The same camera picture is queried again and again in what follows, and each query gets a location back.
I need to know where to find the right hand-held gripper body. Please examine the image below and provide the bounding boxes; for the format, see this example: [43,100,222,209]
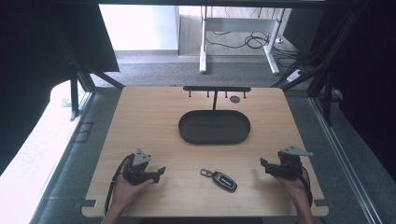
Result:
[264,145,314,181]

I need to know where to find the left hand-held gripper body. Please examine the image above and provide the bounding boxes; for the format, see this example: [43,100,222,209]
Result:
[122,148,159,187]

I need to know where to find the black car key with ring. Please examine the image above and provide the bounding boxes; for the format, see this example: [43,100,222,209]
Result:
[200,168,238,193]

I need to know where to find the black key rack with tray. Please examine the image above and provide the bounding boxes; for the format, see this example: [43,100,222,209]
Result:
[177,85,252,146]

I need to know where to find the person's left hand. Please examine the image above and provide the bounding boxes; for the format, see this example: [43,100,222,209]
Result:
[111,169,155,213]

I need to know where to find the person's right hand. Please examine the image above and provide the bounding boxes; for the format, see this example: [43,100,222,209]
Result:
[275,174,312,208]

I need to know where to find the white power strip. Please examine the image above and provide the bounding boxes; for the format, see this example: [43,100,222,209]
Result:
[285,69,304,84]

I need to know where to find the white side surface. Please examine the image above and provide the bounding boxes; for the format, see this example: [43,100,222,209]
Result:
[0,79,95,224]

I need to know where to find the black curtain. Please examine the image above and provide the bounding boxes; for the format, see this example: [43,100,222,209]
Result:
[281,0,396,183]
[0,0,120,176]

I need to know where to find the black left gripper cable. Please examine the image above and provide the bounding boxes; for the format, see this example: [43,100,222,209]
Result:
[103,154,134,217]

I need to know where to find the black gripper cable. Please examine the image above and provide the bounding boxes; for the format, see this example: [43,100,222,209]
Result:
[103,154,134,217]
[297,165,314,209]

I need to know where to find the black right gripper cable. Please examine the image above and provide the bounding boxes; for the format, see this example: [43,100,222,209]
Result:
[297,165,314,209]

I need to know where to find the aluminium floor rail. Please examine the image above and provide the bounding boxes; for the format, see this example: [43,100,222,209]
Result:
[309,95,382,224]

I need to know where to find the black metal frame strut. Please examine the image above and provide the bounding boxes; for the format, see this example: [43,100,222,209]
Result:
[270,0,372,127]
[54,27,126,121]

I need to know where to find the black floor cables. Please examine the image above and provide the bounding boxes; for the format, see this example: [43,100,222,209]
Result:
[205,8,302,68]

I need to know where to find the white metal desk frame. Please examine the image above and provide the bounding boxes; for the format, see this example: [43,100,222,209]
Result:
[199,5,287,76]

